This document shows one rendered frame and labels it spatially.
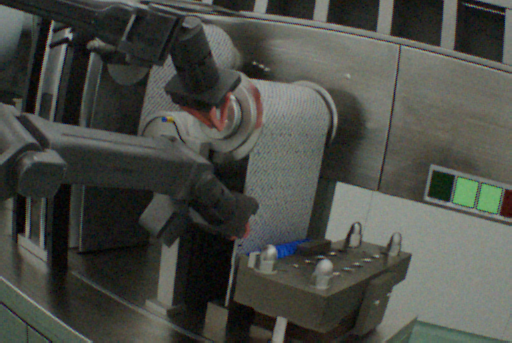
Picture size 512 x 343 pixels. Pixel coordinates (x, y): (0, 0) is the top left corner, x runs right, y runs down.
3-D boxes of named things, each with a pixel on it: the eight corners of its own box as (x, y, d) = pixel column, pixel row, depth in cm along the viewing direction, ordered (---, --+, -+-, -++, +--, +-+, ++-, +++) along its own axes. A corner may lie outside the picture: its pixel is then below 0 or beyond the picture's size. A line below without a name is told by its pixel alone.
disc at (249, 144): (179, 149, 116) (198, 62, 114) (181, 149, 116) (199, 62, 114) (252, 174, 108) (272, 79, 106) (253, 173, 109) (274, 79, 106)
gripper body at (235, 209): (243, 241, 102) (221, 221, 96) (189, 222, 108) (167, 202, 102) (261, 203, 104) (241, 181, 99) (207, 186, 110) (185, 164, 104)
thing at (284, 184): (231, 264, 111) (250, 153, 109) (301, 246, 131) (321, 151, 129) (233, 265, 111) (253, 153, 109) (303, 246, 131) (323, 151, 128)
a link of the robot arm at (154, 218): (212, 173, 88) (164, 136, 91) (158, 241, 87) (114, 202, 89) (232, 199, 99) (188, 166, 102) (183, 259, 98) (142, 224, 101)
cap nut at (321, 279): (304, 284, 102) (310, 258, 101) (315, 280, 105) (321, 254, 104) (324, 290, 100) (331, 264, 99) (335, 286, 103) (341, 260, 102)
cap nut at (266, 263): (249, 269, 106) (254, 243, 105) (261, 266, 109) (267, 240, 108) (268, 275, 104) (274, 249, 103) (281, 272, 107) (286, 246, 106)
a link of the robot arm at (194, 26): (175, 41, 89) (207, 18, 91) (149, 27, 93) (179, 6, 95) (189, 77, 94) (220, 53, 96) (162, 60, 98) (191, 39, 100)
